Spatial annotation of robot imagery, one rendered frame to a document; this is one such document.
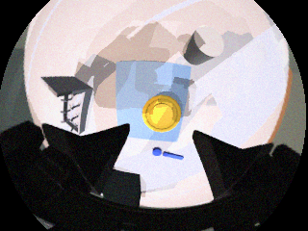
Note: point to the blue spoon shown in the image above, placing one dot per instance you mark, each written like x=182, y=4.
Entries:
x=157, y=152

